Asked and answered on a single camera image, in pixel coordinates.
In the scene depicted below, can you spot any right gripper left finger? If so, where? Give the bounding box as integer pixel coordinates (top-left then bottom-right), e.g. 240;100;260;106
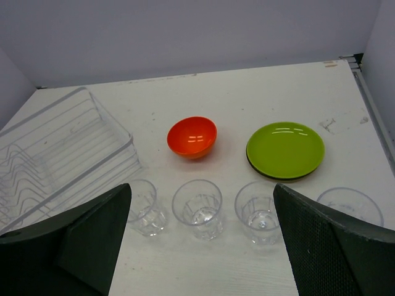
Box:
1;183;132;295

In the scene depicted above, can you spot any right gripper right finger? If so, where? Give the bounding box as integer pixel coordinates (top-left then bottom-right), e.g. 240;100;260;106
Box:
273;183;394;295

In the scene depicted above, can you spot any clear glass back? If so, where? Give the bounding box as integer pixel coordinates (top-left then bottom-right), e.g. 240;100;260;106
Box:
317;187;384;227

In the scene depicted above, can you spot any clear glass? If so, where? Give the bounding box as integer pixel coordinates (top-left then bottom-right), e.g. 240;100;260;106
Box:
172;179;224;241
127;179;167;237
317;187;384;227
234;181;281;245

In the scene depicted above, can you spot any green plate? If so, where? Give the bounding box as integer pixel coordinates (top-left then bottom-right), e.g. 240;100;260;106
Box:
246;121;325;178

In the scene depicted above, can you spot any clear glass front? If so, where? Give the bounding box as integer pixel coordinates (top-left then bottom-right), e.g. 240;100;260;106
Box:
172;179;224;241

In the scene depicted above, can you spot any orange bowl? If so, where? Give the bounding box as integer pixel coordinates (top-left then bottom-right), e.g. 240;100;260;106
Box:
167;116;217;160

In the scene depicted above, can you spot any clear wire dish rack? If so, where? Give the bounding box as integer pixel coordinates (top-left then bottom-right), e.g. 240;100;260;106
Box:
1;88;141;233

